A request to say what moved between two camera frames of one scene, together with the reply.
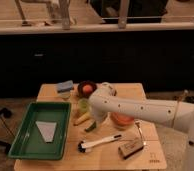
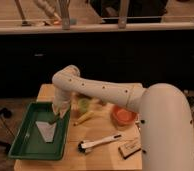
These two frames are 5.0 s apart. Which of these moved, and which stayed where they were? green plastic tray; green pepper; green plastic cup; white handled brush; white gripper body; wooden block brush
Moved: green pepper; white gripper body
Stayed: green plastic cup; wooden block brush; white handled brush; green plastic tray
